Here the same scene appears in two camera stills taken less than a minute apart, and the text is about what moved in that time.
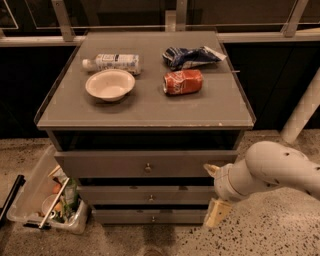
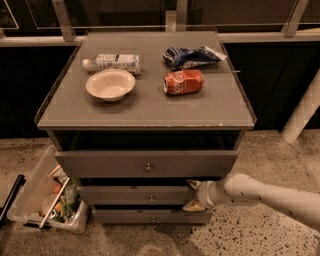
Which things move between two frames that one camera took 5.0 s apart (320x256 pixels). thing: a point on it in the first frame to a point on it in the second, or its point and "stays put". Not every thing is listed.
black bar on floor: (12, 195) stays put
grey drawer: (146, 194) stays put
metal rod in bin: (53, 204) stays put
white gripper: (222, 182) to (204, 194)
